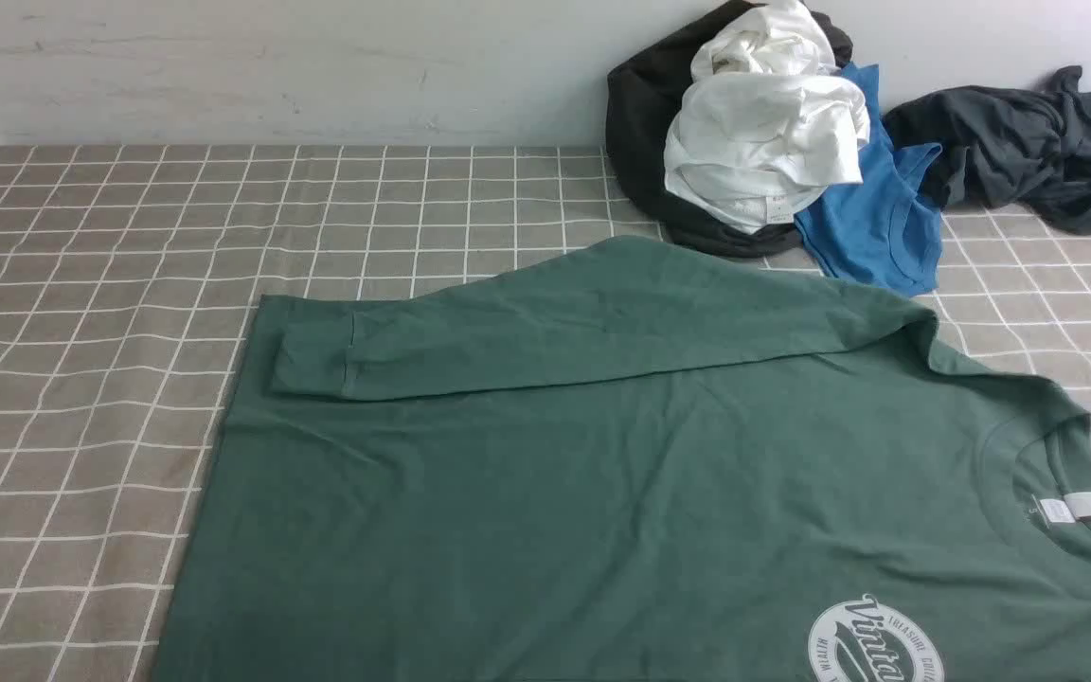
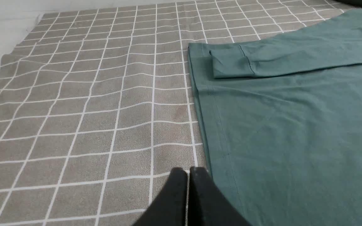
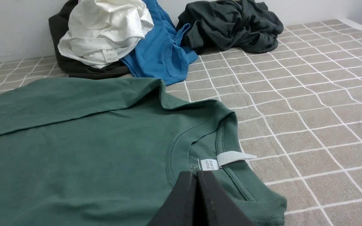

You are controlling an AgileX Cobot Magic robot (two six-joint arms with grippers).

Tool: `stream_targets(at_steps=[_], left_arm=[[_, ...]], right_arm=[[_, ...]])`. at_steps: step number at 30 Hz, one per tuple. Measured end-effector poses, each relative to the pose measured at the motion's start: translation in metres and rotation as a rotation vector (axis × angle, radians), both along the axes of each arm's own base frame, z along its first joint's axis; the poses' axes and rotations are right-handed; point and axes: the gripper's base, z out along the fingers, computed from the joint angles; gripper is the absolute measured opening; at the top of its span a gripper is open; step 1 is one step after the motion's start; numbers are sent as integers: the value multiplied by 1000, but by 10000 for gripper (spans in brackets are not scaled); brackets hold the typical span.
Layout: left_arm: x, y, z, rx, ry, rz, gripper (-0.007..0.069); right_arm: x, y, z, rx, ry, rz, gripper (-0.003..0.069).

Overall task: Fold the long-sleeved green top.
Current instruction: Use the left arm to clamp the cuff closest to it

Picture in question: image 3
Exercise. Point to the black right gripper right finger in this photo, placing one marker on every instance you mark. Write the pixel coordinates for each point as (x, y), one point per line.
(214, 206)

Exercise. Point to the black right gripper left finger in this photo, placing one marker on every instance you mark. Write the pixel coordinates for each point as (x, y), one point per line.
(178, 208)

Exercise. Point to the green long sleeve shirt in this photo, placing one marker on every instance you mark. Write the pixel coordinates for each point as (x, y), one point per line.
(80, 152)

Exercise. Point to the blue shirt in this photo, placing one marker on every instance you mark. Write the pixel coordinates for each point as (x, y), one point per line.
(162, 53)

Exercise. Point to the dark grey crumpled shirt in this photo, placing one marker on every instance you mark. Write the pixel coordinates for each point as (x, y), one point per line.
(226, 24)

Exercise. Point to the white shirt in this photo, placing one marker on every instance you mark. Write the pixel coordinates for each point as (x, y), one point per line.
(104, 31)

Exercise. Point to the black garment under white shirt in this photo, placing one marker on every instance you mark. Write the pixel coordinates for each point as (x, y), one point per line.
(58, 26)

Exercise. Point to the grey checkered tablecloth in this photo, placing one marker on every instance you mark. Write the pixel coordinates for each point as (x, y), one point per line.
(299, 112)

